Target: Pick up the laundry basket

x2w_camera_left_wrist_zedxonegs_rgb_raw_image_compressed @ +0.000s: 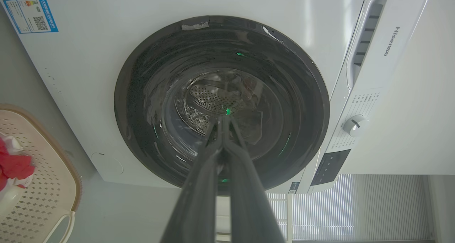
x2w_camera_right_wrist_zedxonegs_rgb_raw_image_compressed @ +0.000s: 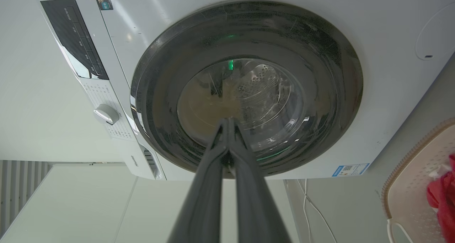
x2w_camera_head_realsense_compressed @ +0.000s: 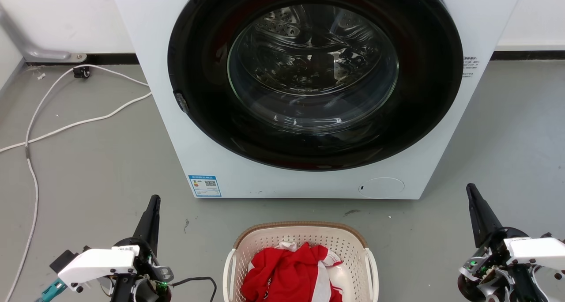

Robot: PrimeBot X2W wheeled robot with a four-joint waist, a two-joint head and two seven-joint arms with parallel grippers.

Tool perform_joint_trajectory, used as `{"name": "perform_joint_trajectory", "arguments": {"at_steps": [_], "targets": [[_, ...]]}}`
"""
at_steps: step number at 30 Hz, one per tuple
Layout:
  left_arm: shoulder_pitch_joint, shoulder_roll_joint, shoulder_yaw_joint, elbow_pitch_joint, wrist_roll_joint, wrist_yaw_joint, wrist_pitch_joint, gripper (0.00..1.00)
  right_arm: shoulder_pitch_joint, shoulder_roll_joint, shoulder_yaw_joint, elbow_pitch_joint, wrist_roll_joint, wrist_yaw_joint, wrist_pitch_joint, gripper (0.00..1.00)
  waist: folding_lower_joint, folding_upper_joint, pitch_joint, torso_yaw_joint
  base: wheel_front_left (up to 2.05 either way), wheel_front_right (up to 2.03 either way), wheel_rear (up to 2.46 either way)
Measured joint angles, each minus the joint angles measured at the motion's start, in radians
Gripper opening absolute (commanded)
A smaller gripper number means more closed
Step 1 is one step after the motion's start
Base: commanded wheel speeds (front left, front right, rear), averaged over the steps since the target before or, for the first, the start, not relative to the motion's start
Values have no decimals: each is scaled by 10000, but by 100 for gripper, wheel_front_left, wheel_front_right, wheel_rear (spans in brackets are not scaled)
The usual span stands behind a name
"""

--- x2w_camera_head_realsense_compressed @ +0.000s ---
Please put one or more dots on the teal plastic connector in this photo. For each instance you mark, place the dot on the teal plastic connector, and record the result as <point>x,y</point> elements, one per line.
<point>50,290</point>

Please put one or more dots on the cream perforated laundry basket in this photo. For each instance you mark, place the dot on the cream perforated laundry basket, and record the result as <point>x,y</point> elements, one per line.
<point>348,249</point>

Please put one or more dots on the blue energy label sticker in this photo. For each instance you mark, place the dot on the blue energy label sticker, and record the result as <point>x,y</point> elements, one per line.
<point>204,186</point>

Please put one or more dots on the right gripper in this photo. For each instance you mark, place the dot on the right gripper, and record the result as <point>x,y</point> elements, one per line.
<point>494,271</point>

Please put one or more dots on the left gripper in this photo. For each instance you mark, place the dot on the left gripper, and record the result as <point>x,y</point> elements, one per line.
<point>145,273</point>

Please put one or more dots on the round white filter cover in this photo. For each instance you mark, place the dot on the round white filter cover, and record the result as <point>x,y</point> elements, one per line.
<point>382,187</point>

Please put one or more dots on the white front-load washing machine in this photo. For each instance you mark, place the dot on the white front-load washing machine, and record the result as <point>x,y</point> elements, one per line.
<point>441,160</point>

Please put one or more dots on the black round washer door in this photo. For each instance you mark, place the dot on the black round washer door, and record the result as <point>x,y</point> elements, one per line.
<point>207,116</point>

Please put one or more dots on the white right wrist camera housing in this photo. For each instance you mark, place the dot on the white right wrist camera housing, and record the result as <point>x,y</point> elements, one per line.
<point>536,249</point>

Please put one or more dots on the red and white garment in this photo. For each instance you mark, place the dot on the red and white garment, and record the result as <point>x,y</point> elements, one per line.
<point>287,273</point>

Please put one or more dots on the small grey text sticker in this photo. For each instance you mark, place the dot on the small grey text sticker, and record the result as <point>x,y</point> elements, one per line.
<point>469,67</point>

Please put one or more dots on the grey wall pipe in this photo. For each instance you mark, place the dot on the grey wall pipe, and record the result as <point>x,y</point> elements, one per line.
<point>26,50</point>

